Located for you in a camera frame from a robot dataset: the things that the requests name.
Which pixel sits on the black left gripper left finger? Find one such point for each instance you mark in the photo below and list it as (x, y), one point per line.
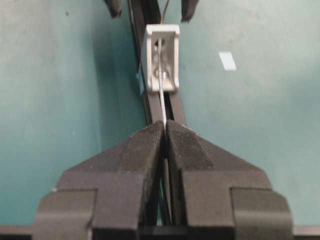
(107, 196)

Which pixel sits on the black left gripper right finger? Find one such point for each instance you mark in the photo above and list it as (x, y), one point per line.
(217, 195)

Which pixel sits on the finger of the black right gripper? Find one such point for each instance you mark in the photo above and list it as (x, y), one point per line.
(188, 8)
(115, 8)

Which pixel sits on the small pale tape patch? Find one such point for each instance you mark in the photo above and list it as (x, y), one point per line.
(227, 61)

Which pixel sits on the silver corner bracket with hole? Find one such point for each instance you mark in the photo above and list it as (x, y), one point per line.
(160, 48)

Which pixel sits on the small blue tape on rail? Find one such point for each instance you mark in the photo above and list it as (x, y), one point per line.
(139, 77)

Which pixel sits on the long black aluminium rail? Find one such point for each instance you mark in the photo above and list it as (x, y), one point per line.
(159, 106)

